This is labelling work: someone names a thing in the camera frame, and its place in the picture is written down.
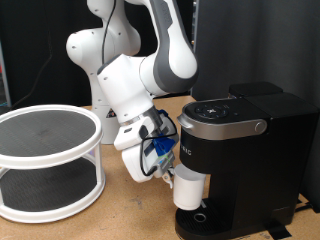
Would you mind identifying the black power cord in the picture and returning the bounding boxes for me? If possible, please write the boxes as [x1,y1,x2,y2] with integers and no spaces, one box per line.
[294,199,316,213]

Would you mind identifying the black tape strip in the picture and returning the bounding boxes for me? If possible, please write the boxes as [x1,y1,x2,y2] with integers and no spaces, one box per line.
[266,221,293,240]

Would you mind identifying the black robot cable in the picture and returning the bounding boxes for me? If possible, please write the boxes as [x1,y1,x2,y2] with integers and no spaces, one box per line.
[101,0,179,177]

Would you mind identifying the gray partition panel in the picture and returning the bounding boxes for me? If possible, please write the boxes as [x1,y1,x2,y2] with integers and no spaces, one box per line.
[191,0,320,211]

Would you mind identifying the metal rack frame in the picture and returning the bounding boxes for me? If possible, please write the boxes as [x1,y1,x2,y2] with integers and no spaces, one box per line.
[0,39,11,113]

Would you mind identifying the white two-tier turntable shelf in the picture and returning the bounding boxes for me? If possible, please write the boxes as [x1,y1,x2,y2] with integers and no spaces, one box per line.
[0,104,107,224]

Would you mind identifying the black Keurig coffee machine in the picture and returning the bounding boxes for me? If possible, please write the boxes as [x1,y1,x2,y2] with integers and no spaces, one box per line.
[174,81,320,240]

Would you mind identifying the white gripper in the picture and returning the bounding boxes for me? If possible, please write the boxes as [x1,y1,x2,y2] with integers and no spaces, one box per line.
[121,141,177,190]

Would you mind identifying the white mug green-taped handle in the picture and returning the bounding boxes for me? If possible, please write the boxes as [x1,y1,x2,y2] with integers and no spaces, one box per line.
[171,163,207,212]

